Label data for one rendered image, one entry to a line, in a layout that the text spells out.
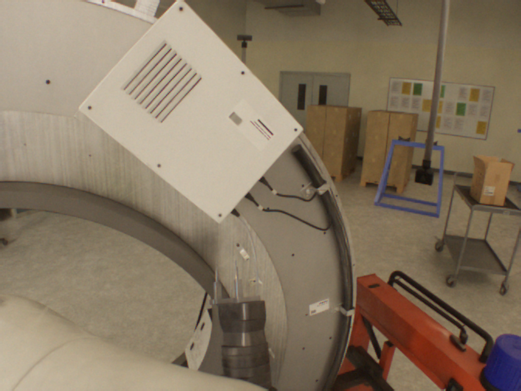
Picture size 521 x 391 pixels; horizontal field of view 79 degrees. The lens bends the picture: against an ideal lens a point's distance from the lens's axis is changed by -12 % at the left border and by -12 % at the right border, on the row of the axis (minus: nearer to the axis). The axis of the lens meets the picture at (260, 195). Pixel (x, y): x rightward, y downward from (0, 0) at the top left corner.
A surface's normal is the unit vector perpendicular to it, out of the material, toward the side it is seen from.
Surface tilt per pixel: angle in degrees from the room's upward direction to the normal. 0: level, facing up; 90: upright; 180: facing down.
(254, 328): 81
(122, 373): 10
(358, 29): 90
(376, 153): 90
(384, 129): 90
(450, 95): 90
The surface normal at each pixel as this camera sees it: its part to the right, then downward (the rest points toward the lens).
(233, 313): -0.71, -0.14
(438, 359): -0.93, 0.07
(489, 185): -0.19, 0.29
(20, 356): 0.07, -0.88
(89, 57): 0.36, 0.29
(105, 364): 0.08, -0.99
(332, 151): -0.50, 0.24
